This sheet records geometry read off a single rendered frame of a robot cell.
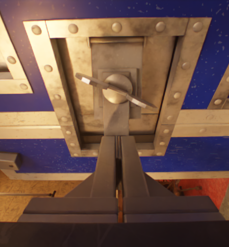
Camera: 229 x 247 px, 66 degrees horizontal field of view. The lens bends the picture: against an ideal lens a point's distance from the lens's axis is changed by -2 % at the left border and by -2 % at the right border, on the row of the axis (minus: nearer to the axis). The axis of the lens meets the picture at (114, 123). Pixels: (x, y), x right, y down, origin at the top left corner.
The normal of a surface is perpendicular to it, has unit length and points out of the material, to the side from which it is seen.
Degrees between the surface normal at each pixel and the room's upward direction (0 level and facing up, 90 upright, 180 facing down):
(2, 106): 90
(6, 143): 90
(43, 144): 90
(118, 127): 90
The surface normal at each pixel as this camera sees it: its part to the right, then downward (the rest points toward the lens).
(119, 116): 0.00, 0.29
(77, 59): 0.00, 0.75
